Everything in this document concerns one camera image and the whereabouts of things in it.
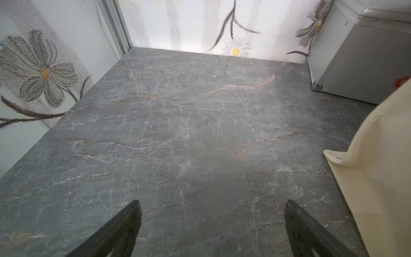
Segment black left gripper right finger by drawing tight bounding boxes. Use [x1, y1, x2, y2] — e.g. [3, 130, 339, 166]
[284, 200, 356, 257]

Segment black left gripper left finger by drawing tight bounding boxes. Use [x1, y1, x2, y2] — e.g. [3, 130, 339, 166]
[67, 200, 142, 257]

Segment cream canvas shopping bag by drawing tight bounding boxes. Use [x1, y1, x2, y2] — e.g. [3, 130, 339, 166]
[323, 82, 411, 257]

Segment silver metal case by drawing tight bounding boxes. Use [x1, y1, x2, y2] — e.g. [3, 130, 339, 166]
[308, 1, 411, 105]

